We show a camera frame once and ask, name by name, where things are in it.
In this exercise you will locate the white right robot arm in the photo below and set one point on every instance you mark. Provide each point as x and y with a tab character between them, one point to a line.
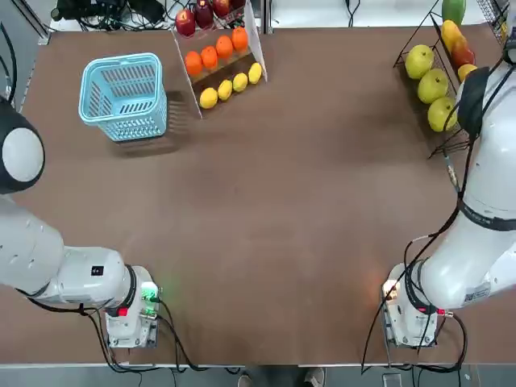
483	181

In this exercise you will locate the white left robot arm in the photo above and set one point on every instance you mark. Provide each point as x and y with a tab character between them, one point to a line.
80	278

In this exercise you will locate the white tiered fruit shelf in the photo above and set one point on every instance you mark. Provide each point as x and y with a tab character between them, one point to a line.
255	36

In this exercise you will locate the red apple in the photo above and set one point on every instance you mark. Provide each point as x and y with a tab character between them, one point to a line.
203	14
221	6
238	3
185	22

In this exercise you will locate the light blue plastic basket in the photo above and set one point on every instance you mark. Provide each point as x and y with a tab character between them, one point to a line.
121	59

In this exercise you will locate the yellow fruit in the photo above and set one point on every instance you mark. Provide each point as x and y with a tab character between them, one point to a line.
504	30

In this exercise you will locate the yellow lemon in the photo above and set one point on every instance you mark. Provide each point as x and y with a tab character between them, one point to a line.
225	90
240	81
255	73
208	98

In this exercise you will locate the orange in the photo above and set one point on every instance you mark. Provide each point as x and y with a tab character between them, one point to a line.
224	46
240	38
194	63
209	57

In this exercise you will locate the black power supply box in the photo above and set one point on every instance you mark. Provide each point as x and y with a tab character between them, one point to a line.
88	7
147	8

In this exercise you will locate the small white box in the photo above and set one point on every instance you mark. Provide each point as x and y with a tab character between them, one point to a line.
391	380

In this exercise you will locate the orange yellow mango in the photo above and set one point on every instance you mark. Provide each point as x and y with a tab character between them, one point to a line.
465	71

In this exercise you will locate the red mango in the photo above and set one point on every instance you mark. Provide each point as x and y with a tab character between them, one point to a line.
463	54

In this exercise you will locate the green mango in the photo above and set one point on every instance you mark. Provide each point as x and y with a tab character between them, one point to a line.
453	10

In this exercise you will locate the aluminium frame post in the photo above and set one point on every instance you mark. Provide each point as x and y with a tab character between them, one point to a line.
266	16

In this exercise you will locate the aluminium frame beam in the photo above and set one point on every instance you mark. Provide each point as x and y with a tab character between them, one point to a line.
34	20

